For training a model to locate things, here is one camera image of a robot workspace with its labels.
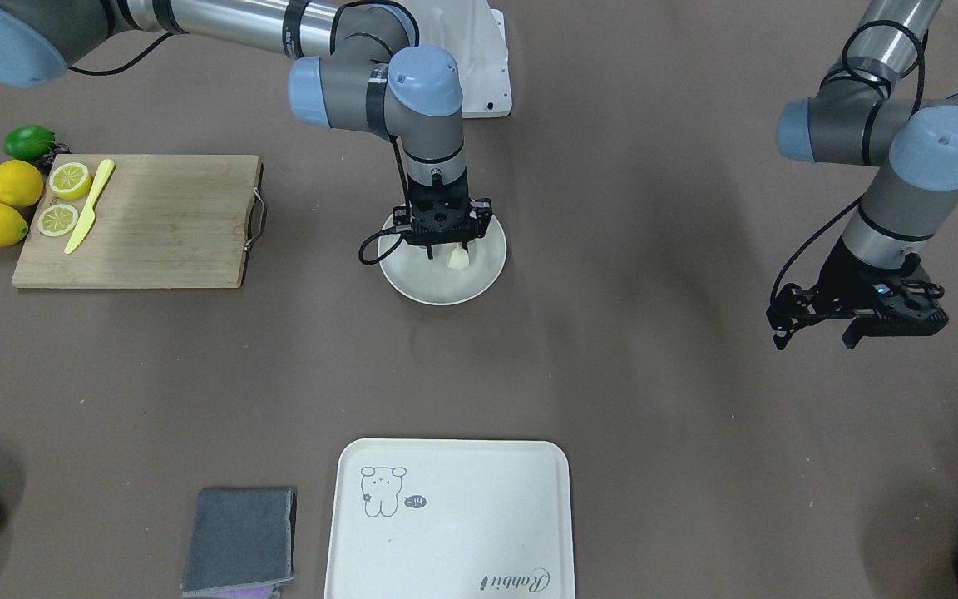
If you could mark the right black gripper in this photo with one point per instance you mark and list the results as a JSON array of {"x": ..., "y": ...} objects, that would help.
[{"x": 483, "y": 213}]

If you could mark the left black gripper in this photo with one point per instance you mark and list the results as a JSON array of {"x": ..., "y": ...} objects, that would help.
[{"x": 846, "y": 270}]

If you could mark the cream round plate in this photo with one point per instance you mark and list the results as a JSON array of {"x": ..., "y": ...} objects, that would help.
[{"x": 434, "y": 281}]

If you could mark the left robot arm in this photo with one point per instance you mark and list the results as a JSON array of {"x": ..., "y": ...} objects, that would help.
[{"x": 854, "y": 120}]

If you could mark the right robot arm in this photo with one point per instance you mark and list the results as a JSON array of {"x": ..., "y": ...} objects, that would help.
[{"x": 355, "y": 66}]

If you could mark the cream rectangular tray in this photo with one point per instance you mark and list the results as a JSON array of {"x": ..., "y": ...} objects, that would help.
[{"x": 446, "y": 518}]

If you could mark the wooden cutting board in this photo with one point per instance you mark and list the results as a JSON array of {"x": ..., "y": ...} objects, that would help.
[{"x": 162, "y": 222}]

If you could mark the yellow plastic knife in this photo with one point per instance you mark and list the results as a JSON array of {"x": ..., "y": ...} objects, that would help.
[{"x": 87, "y": 217}]

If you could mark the grey folded cloth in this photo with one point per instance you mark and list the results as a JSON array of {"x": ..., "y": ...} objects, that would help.
[{"x": 241, "y": 543}]

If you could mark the lemon half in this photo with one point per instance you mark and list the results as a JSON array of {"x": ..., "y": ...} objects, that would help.
[
  {"x": 57, "y": 220},
  {"x": 70, "y": 181}
]

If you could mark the green lime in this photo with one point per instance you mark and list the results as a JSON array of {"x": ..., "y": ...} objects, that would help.
[{"x": 29, "y": 143}]

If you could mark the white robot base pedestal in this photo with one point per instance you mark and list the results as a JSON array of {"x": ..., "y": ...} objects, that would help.
[{"x": 474, "y": 33}]

